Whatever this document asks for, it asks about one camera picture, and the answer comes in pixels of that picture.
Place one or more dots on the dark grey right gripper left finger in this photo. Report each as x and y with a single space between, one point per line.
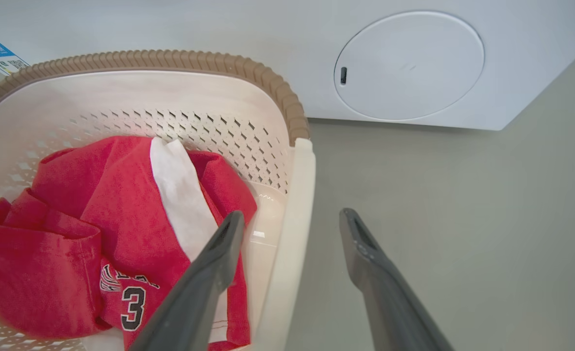
195 297

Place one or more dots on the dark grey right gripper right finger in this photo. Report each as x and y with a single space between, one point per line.
390 302

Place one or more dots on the red jersey number 3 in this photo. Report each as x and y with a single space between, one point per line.
107 229

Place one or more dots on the white washing machine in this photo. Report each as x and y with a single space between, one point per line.
511 58

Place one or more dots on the round white washing machine door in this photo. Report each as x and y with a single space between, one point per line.
409 66

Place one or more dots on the white perforated laundry basket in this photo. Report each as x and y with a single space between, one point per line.
248 122

